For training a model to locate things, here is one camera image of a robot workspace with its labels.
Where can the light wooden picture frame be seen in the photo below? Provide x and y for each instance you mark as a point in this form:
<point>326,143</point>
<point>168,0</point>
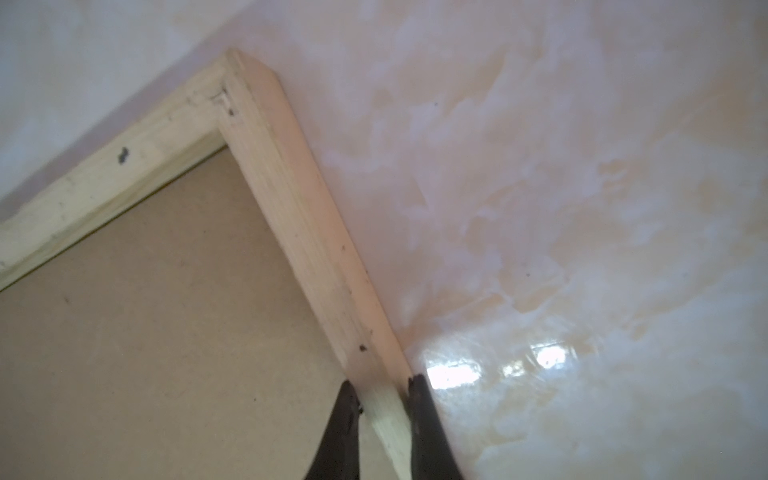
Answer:
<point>236,103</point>

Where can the brown cardboard backing board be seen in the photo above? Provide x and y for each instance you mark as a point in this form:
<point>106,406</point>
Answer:
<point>174,343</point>

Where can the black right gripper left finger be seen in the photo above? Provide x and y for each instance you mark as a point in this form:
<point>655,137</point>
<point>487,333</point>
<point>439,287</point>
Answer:
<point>338,454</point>

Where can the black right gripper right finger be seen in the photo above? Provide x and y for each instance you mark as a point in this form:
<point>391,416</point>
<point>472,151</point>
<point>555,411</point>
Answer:
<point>431,456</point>

